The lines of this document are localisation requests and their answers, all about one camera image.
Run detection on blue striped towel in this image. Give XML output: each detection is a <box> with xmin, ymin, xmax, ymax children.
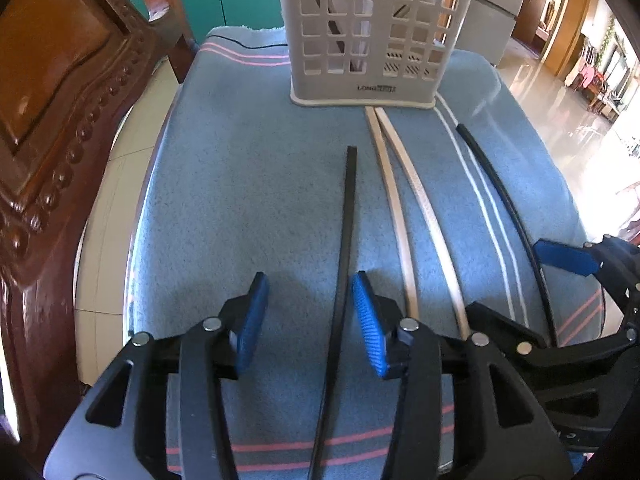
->
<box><xmin>127</xmin><ymin>25</ymin><xmax>603</xmax><ymax>480</ymax></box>

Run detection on carved wooden chair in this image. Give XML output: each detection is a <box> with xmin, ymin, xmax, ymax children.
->
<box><xmin>0</xmin><ymin>0</ymin><xmax>198</xmax><ymax>461</ymax></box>

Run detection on black chopstick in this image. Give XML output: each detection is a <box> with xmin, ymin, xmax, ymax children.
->
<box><xmin>306</xmin><ymin>145</ymin><xmax>359</xmax><ymax>480</ymax></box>
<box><xmin>456</xmin><ymin>123</ymin><xmax>557</xmax><ymax>348</ymax></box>

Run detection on beige plastic utensil basket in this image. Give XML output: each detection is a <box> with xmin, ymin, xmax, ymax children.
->
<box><xmin>272</xmin><ymin>0</ymin><xmax>483</xmax><ymax>110</ymax></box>

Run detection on distant dining chairs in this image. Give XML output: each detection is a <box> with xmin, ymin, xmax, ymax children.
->
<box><xmin>565</xmin><ymin>35</ymin><xmax>631</xmax><ymax>116</ymax></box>

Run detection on light wooden chopstick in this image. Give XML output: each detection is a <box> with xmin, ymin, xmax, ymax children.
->
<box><xmin>374</xmin><ymin>107</ymin><xmax>472</xmax><ymax>340</ymax></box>
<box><xmin>364</xmin><ymin>106</ymin><xmax>421</xmax><ymax>320</ymax></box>

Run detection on grey refrigerator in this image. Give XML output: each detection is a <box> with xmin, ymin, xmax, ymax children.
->
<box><xmin>472</xmin><ymin>0</ymin><xmax>533</xmax><ymax>68</ymax></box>

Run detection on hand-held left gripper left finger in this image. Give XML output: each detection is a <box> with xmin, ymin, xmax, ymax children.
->
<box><xmin>45</xmin><ymin>271</ymin><xmax>271</xmax><ymax>480</ymax></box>

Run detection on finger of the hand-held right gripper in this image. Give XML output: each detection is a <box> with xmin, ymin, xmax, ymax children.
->
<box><xmin>467</xmin><ymin>301</ymin><xmax>640</xmax><ymax>361</ymax></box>
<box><xmin>532</xmin><ymin>234</ymin><xmax>640</xmax><ymax>313</ymax></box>

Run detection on green hanging garland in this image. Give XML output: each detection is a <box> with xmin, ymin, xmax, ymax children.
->
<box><xmin>600</xmin><ymin>15</ymin><xmax>622</xmax><ymax>61</ymax></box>

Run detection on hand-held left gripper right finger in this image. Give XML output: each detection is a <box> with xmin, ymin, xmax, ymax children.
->
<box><xmin>351</xmin><ymin>271</ymin><xmax>573</xmax><ymax>480</ymax></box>

